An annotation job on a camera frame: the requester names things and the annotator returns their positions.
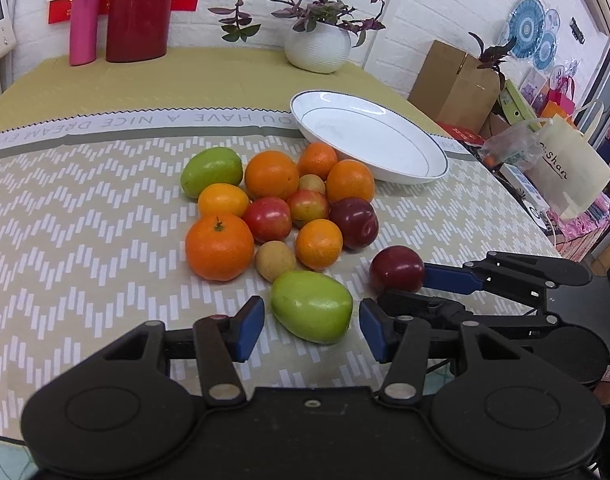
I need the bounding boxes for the small brown longan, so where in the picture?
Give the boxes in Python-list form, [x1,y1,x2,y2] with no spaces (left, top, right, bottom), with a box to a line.
[298,174,326,195]
[255,240,297,283]

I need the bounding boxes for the large orange back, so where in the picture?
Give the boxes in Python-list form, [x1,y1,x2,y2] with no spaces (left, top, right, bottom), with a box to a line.
[244,151,299,200]

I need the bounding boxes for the clear plastic bag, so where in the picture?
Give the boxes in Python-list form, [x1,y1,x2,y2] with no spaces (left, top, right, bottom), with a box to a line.
[478,118,552,171]

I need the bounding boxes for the white plant pot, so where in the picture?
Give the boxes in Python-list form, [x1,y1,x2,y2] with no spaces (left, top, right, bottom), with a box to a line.
[284,23,352,74]

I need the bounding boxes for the small orange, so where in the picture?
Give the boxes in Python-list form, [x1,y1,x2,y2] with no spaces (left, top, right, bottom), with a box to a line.
[295,219,343,271]
[297,142,338,181]

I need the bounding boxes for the small orange front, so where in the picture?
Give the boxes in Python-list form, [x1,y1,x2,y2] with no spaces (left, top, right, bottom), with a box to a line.
[295,219,343,271]

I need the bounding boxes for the white porcelain plate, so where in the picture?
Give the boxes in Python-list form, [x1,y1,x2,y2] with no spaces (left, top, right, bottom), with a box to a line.
[290,91,449,185]

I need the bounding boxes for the patterned tablecloth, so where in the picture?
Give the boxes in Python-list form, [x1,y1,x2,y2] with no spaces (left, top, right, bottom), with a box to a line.
[0,49,556,440]

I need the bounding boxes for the pink thermos bottle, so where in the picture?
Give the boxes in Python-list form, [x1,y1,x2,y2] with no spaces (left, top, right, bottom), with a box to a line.
[68,0,100,66]

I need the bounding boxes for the red thermos jug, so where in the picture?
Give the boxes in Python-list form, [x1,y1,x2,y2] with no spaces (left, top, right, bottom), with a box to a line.
[105,0,171,63]

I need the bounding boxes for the blue paper fan decoration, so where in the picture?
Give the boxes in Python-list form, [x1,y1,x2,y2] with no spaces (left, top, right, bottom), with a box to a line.
[499,0,561,70]

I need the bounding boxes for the green fruit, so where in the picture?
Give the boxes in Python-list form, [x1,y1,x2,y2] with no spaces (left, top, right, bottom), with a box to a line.
[270,271,354,346]
[180,146,243,198]

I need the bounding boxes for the red envelope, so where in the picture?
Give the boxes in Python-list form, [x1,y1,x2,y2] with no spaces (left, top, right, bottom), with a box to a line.
[438,122,485,146]

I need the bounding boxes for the large orange with stem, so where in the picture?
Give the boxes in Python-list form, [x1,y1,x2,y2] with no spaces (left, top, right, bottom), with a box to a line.
[184,214,255,282]

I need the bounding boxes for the small brown longan back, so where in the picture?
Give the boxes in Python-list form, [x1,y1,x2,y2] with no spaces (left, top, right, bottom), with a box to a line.
[298,174,326,195]

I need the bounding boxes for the purple green plant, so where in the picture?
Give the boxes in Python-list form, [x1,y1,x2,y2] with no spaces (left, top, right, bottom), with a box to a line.
[208,0,386,48]

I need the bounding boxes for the red yellow plum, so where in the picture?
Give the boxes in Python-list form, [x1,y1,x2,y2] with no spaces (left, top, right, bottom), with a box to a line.
[286,190,330,229]

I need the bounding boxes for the cardboard box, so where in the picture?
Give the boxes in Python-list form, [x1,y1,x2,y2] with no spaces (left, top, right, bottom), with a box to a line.
[408,40,501,133]

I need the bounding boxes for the dark red plum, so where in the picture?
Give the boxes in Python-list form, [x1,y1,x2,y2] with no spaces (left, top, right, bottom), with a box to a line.
[329,197,380,252]
[370,246,425,292]

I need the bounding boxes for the yellow orange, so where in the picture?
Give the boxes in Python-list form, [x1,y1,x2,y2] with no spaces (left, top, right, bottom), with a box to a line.
[198,183,250,217]

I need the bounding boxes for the small orange top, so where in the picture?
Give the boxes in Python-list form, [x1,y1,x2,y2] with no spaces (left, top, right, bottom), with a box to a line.
[297,142,338,181]

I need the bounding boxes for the beige tote bag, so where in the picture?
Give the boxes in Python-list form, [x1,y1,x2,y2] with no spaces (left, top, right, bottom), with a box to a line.
[525,116,610,220]

